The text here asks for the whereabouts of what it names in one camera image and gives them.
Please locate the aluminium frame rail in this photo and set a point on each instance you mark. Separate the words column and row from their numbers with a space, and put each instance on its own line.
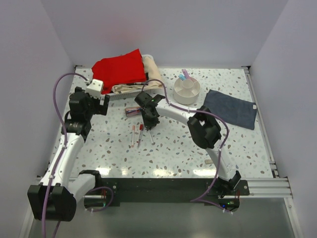
column 275, row 187

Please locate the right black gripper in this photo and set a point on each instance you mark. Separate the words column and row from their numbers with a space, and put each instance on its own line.
column 148, row 124

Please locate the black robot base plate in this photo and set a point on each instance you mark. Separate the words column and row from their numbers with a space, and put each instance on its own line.
column 115, row 191

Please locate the white round divided organizer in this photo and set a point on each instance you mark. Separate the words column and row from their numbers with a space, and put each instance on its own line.
column 186, row 91

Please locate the blue white eraser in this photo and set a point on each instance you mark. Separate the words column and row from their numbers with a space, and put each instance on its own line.
column 182, row 77

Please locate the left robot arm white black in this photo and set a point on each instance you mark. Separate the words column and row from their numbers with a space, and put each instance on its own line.
column 56, row 197

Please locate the grey cap white marker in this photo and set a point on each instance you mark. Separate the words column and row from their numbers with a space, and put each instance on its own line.
column 151, row 137

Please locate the white plastic basket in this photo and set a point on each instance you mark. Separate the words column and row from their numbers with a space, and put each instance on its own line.
column 133, row 93

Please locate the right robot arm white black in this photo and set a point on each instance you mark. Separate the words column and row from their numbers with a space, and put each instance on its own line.
column 205, row 132

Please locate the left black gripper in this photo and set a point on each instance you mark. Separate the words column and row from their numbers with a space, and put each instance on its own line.
column 100, row 109

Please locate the red cap white marker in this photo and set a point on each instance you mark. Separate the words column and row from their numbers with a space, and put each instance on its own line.
column 141, row 129

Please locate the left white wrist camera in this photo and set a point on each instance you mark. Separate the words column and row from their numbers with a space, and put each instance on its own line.
column 94, row 89

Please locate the pink purple correction tape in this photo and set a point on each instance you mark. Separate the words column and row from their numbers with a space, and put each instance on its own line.
column 185, row 73

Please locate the red folded cloth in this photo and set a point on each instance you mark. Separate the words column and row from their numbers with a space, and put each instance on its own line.
column 125, row 69

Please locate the beige folded cloth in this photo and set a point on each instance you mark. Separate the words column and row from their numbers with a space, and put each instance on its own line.
column 152, row 73

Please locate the dark blue towel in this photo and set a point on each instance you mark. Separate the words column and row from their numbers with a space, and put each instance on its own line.
column 232, row 110

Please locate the clear pen case pink cap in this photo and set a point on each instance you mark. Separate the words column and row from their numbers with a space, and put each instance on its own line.
column 132, row 111

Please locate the peach cap white marker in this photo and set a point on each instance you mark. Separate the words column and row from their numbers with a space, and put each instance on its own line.
column 133, row 135

